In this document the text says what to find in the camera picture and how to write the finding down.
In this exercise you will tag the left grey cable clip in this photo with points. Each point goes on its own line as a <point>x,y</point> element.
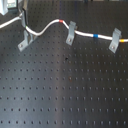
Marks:
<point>28,38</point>

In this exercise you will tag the right grey cable clip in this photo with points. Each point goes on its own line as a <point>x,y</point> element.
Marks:
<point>115,40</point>

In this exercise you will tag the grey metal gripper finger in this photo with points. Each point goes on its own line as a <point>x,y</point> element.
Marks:
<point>24,13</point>

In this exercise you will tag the middle grey cable clip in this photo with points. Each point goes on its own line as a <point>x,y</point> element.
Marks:
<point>71,33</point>

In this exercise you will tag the grey cable clip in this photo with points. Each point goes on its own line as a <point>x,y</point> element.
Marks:
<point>28,38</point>
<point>115,40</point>
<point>71,33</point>

